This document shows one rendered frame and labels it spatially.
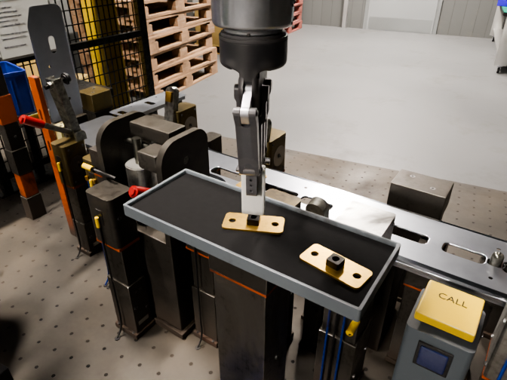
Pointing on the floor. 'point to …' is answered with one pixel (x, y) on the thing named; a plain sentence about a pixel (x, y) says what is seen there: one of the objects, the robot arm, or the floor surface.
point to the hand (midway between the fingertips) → (253, 190)
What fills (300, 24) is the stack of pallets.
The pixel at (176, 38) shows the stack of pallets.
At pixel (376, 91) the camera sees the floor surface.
